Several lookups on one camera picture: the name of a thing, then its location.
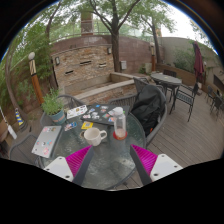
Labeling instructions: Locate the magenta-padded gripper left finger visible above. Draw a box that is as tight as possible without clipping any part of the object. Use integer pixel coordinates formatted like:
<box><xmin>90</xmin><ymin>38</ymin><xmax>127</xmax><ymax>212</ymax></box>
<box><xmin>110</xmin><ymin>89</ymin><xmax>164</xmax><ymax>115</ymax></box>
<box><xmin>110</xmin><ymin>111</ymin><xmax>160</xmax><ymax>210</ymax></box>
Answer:
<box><xmin>43</xmin><ymin>144</ymin><xmax>95</xmax><ymax>186</ymax></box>

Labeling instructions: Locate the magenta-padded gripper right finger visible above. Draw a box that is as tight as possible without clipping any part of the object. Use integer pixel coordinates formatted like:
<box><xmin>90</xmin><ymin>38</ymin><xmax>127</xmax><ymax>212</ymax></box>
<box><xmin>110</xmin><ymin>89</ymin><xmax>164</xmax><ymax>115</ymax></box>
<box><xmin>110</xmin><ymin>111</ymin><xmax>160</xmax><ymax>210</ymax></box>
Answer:
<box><xmin>129</xmin><ymin>143</ymin><xmax>184</xmax><ymax>186</ymax></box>

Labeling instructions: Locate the clear plastic bottle white cap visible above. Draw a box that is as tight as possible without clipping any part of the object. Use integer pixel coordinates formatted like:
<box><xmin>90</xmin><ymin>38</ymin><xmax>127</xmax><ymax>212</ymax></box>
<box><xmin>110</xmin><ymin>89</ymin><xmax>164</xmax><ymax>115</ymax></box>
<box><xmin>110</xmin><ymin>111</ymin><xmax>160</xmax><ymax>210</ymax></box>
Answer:
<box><xmin>112</xmin><ymin>106</ymin><xmax>128</xmax><ymax>139</ymax></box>

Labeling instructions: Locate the silver laptop with stickers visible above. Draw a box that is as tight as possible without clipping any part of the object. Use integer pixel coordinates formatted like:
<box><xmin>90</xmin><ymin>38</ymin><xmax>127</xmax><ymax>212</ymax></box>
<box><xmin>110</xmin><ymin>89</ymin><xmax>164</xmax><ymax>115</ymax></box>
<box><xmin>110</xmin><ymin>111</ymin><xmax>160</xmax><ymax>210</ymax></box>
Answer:
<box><xmin>31</xmin><ymin>124</ymin><xmax>63</xmax><ymax>159</ymax></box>

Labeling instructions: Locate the small colourful card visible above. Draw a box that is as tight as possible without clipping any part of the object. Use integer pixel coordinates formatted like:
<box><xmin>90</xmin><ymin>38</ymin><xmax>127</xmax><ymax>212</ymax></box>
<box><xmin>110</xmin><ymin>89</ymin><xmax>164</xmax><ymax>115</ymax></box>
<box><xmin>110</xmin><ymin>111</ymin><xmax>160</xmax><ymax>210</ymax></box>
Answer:
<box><xmin>63</xmin><ymin>121</ymin><xmax>78</xmax><ymax>132</ymax></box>

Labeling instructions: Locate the white ceramic mug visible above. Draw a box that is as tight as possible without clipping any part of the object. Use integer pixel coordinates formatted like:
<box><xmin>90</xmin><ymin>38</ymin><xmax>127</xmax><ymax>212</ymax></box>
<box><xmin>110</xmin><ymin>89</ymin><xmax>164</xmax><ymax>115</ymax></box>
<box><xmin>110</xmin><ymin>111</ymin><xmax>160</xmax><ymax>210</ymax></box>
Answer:
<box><xmin>83</xmin><ymin>127</ymin><xmax>108</xmax><ymax>147</ymax></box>

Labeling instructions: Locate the yellow card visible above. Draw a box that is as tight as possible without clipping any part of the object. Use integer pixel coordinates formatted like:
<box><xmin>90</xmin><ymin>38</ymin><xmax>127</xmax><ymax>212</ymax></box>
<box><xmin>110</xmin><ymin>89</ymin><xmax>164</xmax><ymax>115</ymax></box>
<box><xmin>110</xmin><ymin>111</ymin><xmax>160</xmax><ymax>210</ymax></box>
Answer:
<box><xmin>80</xmin><ymin>121</ymin><xmax>94</xmax><ymax>130</ymax></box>

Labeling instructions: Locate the flat round red coaster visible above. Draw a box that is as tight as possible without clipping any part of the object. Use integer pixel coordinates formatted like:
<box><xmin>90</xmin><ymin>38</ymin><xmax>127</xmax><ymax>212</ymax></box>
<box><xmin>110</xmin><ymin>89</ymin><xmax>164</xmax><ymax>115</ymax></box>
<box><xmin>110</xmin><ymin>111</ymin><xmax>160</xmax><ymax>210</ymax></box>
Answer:
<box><xmin>112</xmin><ymin>130</ymin><xmax>129</xmax><ymax>141</ymax></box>

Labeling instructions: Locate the white sticker sheet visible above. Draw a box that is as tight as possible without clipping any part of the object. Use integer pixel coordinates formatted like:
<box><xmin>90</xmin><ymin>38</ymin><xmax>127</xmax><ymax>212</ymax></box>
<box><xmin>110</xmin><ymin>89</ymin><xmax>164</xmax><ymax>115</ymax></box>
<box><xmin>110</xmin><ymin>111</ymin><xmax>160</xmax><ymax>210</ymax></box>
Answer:
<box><xmin>66</xmin><ymin>104</ymin><xmax>89</xmax><ymax>120</ymax></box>

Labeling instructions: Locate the black jacket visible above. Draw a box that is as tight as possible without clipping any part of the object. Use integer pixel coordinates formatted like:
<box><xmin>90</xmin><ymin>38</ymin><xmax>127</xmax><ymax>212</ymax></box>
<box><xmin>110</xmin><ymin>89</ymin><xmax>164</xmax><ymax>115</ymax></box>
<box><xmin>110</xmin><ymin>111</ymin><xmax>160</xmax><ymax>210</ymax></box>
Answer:
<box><xmin>130</xmin><ymin>84</ymin><xmax>163</xmax><ymax>136</ymax></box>

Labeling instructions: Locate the white pole stand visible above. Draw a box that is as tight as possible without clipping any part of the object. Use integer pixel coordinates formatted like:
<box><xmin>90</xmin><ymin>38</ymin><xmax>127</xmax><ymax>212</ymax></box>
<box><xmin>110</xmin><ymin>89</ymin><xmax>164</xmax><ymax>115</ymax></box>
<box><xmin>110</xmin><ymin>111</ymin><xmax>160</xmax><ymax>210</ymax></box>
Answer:
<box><xmin>0</xmin><ymin>106</ymin><xmax>18</xmax><ymax>140</ymax></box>

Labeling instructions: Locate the green plant in blue pot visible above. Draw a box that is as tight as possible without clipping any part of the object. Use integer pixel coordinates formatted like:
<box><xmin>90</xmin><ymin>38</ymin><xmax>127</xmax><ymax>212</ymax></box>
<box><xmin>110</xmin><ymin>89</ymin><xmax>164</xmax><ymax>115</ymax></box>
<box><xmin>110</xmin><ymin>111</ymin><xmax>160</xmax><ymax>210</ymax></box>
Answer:
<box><xmin>40</xmin><ymin>88</ymin><xmax>67</xmax><ymax>126</ymax></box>

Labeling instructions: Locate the yellow blue striped cone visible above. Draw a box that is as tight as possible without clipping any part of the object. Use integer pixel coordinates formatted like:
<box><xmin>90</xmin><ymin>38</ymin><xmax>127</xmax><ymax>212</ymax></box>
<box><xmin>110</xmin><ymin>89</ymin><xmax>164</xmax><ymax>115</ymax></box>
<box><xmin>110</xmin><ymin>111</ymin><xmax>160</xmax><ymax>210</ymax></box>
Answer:
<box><xmin>13</xmin><ymin>107</ymin><xmax>25</xmax><ymax>127</ymax></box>

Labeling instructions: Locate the black laptop with stickers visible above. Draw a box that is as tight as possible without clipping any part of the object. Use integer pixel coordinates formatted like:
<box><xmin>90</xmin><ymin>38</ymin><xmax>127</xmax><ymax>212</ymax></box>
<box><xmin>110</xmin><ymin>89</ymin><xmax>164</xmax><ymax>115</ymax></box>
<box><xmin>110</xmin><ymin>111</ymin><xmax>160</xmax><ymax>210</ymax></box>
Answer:
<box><xmin>80</xmin><ymin>103</ymin><xmax>130</xmax><ymax>127</ymax></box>

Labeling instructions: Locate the black metal chair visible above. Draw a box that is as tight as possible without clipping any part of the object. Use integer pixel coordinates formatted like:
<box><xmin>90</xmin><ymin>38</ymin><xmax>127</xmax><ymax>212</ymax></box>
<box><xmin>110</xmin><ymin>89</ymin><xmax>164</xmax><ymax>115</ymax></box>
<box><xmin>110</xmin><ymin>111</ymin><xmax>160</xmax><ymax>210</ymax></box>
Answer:
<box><xmin>175</xmin><ymin>82</ymin><xmax>200</xmax><ymax>123</ymax></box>
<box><xmin>163</xmin><ymin>68</ymin><xmax>178</xmax><ymax>78</ymax></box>

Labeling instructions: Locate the round dark patio table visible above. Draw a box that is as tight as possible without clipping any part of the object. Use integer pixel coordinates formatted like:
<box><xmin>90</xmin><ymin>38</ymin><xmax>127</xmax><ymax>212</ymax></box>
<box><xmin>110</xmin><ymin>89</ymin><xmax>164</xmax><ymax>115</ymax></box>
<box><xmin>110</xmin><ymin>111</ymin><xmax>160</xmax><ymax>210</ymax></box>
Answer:
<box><xmin>149</xmin><ymin>72</ymin><xmax>183</xmax><ymax>116</ymax></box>

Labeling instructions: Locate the closed maroon umbrella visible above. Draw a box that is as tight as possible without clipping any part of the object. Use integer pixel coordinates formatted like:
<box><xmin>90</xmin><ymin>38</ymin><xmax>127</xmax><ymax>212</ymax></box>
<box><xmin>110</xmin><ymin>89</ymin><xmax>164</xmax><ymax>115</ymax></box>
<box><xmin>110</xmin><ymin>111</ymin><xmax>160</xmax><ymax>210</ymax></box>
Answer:
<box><xmin>192</xmin><ymin>40</ymin><xmax>205</xmax><ymax>84</ymax></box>

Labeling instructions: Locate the large branching tree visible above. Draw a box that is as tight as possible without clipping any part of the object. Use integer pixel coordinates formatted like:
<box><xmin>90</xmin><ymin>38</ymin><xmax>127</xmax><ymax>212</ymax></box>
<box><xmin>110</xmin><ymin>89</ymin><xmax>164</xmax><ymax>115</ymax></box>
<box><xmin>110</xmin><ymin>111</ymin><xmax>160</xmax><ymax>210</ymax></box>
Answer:
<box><xmin>88</xmin><ymin>0</ymin><xmax>143</xmax><ymax>74</ymax></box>

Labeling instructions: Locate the thin dark tree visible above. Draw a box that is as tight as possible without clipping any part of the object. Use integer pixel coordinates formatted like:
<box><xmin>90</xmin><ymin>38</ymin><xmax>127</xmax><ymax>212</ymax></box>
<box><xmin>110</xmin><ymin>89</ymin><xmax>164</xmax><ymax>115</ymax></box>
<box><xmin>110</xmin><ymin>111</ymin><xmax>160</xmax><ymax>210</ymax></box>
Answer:
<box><xmin>139</xmin><ymin>9</ymin><xmax>168</xmax><ymax>65</ymax></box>

